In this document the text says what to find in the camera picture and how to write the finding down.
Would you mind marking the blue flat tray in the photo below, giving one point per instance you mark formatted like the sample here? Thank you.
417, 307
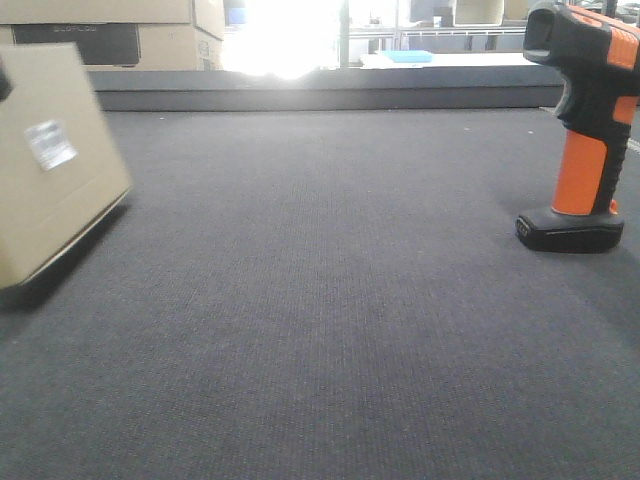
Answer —
407, 56

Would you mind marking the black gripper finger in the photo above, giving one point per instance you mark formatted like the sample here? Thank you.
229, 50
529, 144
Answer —
6, 86

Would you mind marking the white barcode label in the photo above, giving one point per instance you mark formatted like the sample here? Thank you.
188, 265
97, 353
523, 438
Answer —
50, 144

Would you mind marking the large cardboard box stack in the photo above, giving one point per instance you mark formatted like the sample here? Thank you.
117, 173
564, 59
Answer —
114, 35

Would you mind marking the brown cardboard package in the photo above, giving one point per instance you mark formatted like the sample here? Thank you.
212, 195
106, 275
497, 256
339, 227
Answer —
45, 213

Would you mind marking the orange black barcode scanner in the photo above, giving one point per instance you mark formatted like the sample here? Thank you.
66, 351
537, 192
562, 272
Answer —
598, 58

